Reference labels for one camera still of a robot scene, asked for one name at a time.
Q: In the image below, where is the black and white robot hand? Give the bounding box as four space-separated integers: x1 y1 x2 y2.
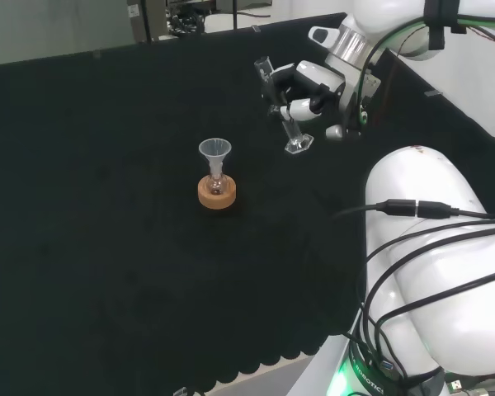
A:
266 52 384 141

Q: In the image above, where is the clear graduated cylinder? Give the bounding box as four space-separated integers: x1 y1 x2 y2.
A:
253 56 315 156

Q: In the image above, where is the clear round-bottom flask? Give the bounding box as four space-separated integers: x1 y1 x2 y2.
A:
205 169 229 196

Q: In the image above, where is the clear plastic funnel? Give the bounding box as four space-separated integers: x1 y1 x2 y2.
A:
198 139 232 177

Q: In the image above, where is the black office chair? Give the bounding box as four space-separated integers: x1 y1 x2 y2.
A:
166 10 208 35

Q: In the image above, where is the black bench cloth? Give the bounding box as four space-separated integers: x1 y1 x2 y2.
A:
0 12 495 392

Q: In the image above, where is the green cable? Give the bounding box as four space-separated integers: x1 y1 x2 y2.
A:
356 11 433 125

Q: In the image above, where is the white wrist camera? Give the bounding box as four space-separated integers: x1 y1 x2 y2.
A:
308 26 340 49

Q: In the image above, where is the black USB cable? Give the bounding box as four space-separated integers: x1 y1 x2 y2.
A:
332 198 495 222

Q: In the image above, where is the cork ring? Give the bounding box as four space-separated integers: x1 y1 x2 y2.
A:
197 172 238 211

